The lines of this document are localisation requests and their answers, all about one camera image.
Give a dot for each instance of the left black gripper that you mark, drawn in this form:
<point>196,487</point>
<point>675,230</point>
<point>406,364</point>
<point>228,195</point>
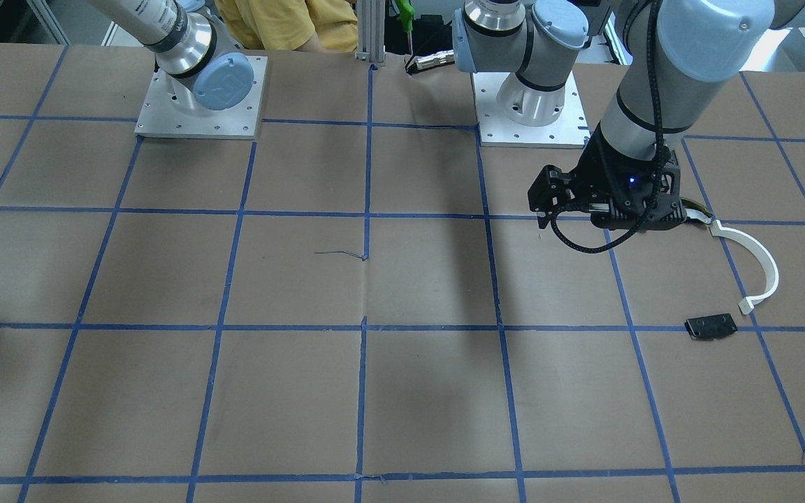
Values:
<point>599,175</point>

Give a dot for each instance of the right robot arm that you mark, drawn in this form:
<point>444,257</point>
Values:
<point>190,44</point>

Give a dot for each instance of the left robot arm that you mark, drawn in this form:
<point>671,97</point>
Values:
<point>682,54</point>

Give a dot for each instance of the dark green curved part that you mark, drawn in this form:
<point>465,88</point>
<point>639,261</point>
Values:
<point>696,213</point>

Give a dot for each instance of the small black flat plate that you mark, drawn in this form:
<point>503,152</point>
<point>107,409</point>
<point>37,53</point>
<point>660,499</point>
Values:
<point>711,327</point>

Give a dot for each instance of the person in yellow shirt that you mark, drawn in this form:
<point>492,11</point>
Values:
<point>304,26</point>

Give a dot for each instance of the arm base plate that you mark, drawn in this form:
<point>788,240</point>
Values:
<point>512,115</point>
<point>200,105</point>

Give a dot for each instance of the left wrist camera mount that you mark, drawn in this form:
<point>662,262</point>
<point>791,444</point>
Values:
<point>626,187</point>

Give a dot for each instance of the silver connector on cable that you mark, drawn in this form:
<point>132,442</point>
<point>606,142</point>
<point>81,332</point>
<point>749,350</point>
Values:
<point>420,63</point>

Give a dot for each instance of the green handled tool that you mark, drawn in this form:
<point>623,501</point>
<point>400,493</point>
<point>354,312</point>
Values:
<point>406,15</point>

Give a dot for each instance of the aluminium extrusion post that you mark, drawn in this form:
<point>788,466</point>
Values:
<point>370,21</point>

